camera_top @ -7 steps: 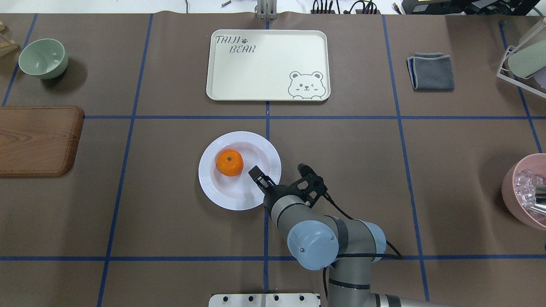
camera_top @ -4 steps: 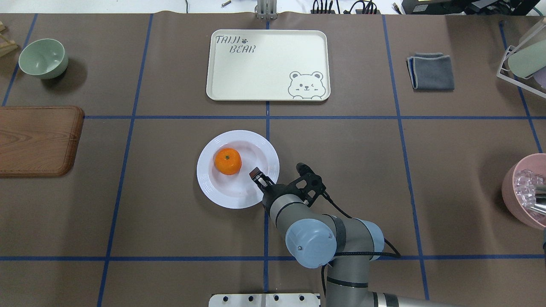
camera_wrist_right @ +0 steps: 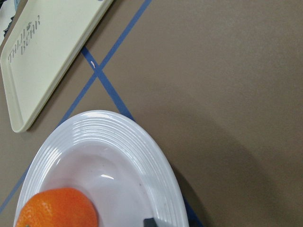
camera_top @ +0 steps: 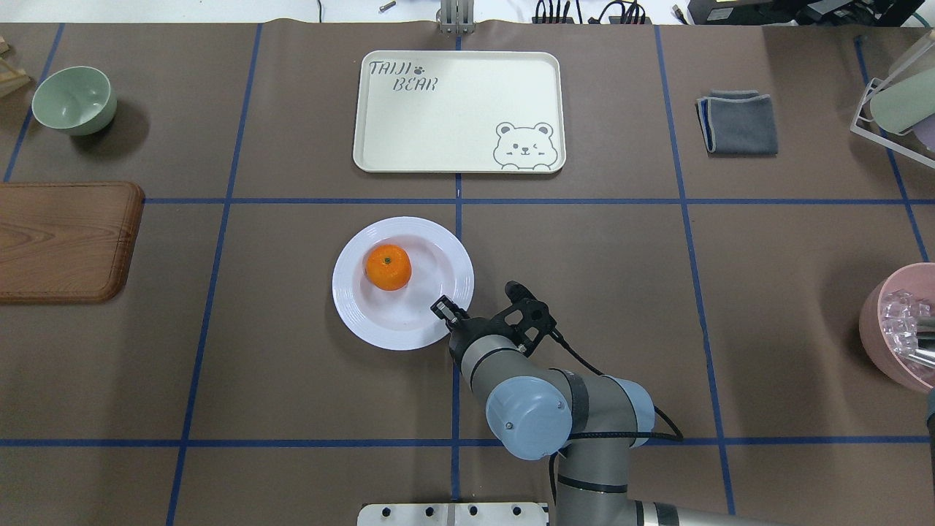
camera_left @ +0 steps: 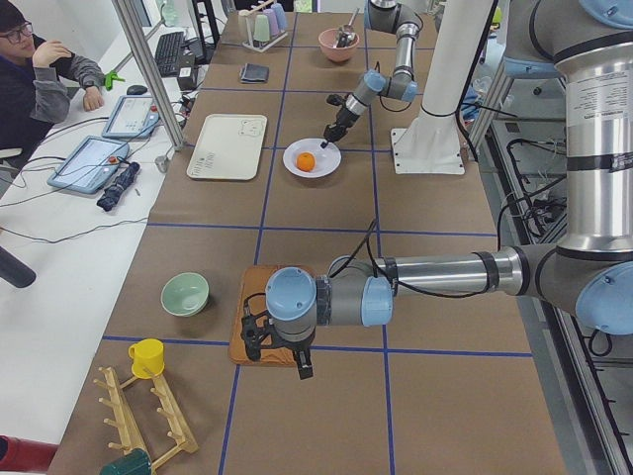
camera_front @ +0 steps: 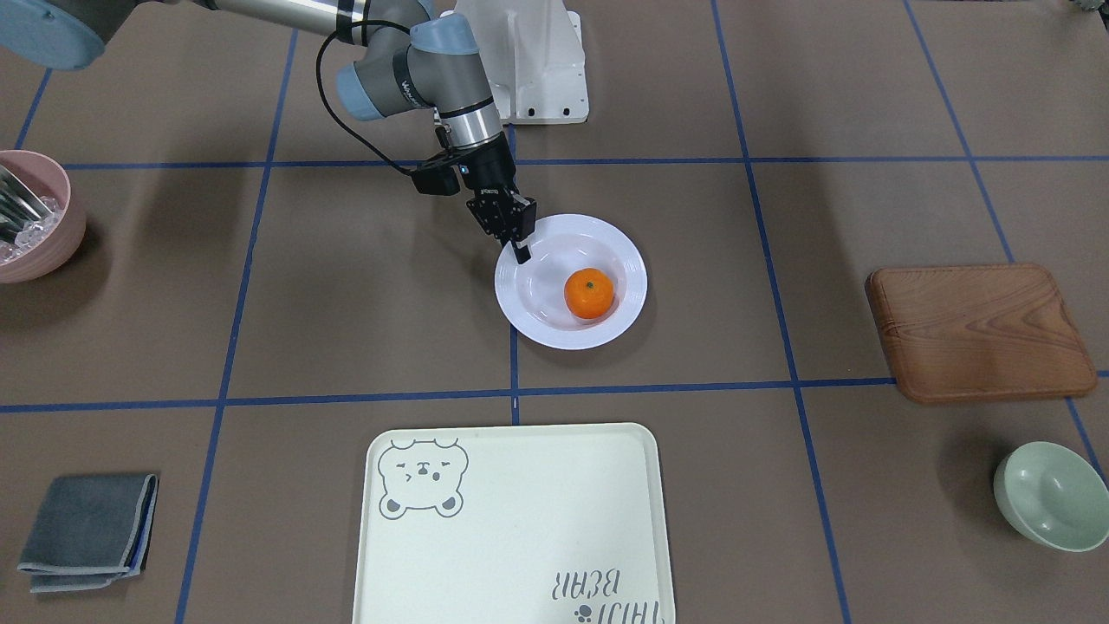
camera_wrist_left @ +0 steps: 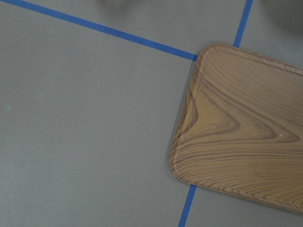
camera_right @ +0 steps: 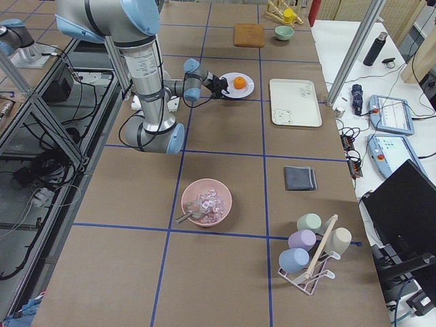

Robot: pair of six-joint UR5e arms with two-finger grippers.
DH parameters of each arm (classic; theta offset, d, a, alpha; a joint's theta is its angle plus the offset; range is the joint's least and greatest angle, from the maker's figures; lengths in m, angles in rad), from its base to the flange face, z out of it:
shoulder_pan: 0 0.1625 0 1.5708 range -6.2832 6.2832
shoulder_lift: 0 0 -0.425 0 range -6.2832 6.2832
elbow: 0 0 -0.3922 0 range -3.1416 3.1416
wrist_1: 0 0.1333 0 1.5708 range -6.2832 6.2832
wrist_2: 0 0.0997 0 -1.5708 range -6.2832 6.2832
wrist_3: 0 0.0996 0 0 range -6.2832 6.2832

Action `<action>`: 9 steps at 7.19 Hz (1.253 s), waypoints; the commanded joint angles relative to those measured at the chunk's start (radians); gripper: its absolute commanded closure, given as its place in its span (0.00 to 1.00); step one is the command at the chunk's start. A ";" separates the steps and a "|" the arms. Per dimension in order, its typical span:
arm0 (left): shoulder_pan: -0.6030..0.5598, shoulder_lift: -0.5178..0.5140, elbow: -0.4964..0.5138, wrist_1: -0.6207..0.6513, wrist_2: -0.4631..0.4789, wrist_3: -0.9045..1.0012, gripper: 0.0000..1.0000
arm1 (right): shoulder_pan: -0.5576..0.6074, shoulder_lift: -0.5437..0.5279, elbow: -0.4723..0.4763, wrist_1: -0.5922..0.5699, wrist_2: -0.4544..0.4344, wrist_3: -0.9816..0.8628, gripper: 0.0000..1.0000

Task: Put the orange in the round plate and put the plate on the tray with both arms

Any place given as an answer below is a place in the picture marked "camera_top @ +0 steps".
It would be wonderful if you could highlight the orange mandarin fruit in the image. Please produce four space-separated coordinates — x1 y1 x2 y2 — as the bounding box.
364 244 412 291

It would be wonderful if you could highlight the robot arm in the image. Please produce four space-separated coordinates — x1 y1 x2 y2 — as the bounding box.
431 282 757 525

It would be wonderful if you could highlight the aluminium frame post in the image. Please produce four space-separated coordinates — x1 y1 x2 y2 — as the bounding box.
435 0 476 36

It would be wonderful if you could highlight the metal scoop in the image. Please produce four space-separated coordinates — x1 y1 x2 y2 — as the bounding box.
899 316 934 369

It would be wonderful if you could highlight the white cup rack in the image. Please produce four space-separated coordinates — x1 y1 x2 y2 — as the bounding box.
850 29 935 170

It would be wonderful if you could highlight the folded grey cloth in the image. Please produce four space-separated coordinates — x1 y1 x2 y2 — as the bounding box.
697 90 779 156

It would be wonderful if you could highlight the light green bowl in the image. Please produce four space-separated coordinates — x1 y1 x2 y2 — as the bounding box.
32 66 118 137

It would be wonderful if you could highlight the cream bear print tray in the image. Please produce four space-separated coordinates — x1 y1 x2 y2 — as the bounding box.
353 50 567 174

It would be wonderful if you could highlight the wooden tray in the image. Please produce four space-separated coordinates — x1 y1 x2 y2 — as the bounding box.
1 182 145 304

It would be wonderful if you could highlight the green pastel cup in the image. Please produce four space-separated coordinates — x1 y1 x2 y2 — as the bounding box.
869 69 934 134

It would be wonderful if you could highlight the white round plate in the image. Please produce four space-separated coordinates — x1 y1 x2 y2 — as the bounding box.
331 216 475 351

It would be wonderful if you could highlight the wooden mug rack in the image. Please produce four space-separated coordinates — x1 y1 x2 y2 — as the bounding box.
0 37 32 99

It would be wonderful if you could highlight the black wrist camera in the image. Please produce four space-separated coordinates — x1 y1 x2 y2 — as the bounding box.
493 281 559 357

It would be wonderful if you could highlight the pink bowl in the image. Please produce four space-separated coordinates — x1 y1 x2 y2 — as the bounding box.
859 262 934 394

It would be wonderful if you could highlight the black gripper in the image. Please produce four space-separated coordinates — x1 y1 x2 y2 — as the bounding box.
430 295 512 370

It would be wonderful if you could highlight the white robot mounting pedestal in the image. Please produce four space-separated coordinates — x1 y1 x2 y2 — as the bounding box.
356 502 550 525

